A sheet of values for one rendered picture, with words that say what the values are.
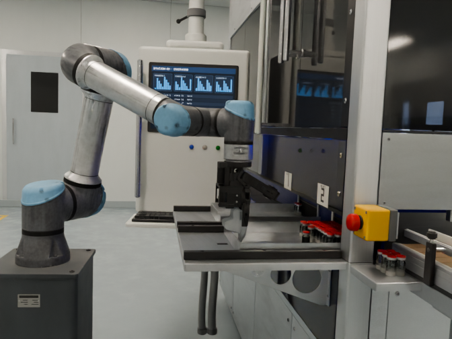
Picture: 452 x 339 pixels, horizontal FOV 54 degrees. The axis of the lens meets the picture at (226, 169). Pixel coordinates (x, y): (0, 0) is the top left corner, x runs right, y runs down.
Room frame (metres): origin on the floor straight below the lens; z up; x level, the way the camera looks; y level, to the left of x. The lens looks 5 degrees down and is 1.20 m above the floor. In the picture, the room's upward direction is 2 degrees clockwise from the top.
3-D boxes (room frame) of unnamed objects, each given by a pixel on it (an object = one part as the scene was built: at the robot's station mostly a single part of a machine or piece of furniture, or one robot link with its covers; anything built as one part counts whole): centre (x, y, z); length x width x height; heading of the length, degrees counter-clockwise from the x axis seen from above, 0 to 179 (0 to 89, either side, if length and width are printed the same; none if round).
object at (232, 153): (1.14, -0.03, 1.14); 0.08 x 0.08 x 0.05
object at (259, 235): (1.24, -0.19, 0.90); 0.34 x 0.26 x 0.04; 99
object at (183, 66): (2.11, 0.16, 1.19); 0.50 x 0.19 x 0.78; 92
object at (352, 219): (1.01, -0.30, 0.99); 0.04 x 0.04 x 0.04; 9
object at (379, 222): (1.02, -0.35, 1.00); 0.08 x 0.07 x 0.07; 99
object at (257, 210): (1.58, -0.14, 0.90); 0.34 x 0.26 x 0.04; 99
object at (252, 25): (2.32, -0.12, 1.51); 0.49 x 0.01 x 0.59; 9
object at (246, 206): (1.13, -0.05, 0.99); 0.05 x 0.02 x 0.09; 9
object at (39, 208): (1.30, 0.53, 0.96); 0.13 x 0.12 x 0.14; 152
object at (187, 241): (1.40, -0.09, 0.87); 0.70 x 0.48 x 0.02; 9
